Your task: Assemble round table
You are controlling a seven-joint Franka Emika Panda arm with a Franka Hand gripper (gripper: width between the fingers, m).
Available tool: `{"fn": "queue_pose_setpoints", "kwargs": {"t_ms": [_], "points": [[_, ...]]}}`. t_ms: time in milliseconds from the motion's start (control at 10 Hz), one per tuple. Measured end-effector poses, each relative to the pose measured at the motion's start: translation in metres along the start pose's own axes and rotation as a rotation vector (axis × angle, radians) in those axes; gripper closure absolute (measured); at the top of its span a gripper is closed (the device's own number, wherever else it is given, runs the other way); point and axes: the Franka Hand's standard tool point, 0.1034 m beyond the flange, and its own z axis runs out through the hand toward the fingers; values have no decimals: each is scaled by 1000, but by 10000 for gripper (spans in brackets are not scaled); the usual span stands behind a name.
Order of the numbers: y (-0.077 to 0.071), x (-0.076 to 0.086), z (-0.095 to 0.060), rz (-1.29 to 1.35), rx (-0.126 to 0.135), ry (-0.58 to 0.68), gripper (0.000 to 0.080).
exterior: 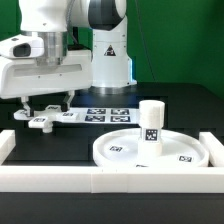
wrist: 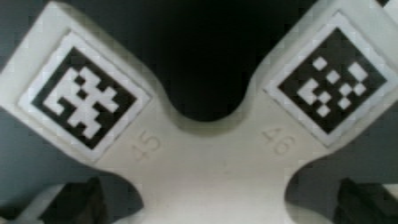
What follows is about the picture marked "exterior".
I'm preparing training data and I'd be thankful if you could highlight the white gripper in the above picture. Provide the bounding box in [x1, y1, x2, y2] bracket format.
[0, 50, 92, 117]

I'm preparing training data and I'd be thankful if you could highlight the white cross-shaped table base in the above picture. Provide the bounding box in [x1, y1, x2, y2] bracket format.
[14, 105, 79, 133]

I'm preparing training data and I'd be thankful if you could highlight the white round table top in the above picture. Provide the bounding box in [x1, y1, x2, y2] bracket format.
[93, 128, 209, 168]

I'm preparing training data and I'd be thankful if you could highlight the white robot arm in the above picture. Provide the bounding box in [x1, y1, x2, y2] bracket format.
[0, 0, 136, 116]

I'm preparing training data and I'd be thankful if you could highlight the white marker sheet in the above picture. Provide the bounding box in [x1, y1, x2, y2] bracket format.
[63, 108, 139, 124]

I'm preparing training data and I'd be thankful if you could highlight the white left fence rail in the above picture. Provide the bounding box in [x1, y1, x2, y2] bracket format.
[0, 130, 16, 166]

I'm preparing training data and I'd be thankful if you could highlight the white fence rail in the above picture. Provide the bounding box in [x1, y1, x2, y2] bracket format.
[199, 132, 224, 167]
[0, 166, 224, 193]
[0, 130, 16, 166]

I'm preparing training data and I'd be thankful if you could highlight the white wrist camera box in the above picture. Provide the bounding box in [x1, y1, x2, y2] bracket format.
[0, 35, 44, 59]

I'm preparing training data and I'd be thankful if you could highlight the white front fence rail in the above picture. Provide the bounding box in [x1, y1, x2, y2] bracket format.
[0, 166, 224, 193]

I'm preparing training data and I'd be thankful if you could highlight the white right fence rail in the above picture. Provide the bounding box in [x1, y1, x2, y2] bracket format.
[199, 132, 224, 167]

